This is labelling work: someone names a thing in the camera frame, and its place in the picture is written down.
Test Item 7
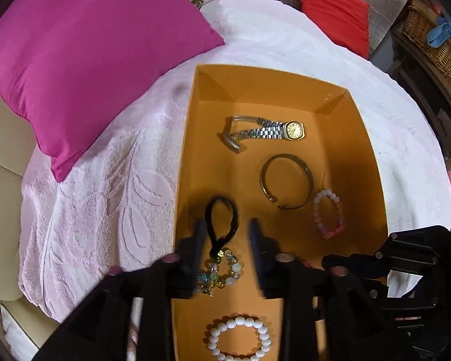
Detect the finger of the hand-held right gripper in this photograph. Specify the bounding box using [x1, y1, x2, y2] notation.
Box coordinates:
[368, 271, 451, 307]
[321, 226, 451, 279]

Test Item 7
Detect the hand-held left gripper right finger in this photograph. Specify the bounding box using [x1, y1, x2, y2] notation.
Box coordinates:
[248, 217, 407, 361]

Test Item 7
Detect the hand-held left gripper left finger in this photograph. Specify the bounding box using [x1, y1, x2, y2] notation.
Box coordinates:
[34, 218, 211, 361]

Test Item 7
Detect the multicoloured glass bead bracelet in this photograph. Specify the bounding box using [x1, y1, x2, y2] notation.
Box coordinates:
[193, 248, 247, 298]

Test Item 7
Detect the thin black hair tie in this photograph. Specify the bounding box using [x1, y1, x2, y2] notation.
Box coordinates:
[204, 196, 240, 260]

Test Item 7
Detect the pink bead bracelet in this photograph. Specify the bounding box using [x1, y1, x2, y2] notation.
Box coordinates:
[312, 173, 348, 240]

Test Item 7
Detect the white bead bracelet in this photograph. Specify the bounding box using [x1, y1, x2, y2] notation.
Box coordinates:
[205, 316, 273, 361]

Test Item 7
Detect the metal bangle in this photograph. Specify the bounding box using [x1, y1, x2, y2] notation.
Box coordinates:
[259, 153, 313, 210]

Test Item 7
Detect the orange cardboard box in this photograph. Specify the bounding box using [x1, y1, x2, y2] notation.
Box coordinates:
[171, 65, 389, 361]

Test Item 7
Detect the gold wristwatch with metal band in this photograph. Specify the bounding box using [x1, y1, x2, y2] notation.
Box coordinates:
[219, 116, 307, 155]

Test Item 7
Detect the pale pink embossed towel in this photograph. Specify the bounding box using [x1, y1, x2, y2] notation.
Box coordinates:
[18, 0, 451, 324]

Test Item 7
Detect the beige sofa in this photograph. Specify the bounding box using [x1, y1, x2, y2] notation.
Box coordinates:
[0, 69, 61, 361]

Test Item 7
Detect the magenta cushion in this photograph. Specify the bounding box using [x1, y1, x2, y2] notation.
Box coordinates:
[0, 0, 226, 182]

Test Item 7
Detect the wicker basket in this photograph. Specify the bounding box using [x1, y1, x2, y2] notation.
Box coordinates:
[402, 5, 451, 89]

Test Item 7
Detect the wooden shelf unit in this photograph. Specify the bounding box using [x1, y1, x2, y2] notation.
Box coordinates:
[393, 30, 451, 170]

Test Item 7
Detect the blue cloth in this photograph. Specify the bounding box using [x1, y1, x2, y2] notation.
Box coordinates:
[426, 17, 451, 48]

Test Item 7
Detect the red square cushion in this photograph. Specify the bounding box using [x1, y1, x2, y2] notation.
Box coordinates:
[298, 0, 371, 54]

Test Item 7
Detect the silver foil insulation mat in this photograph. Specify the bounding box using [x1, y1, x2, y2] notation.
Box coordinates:
[175, 0, 412, 59]

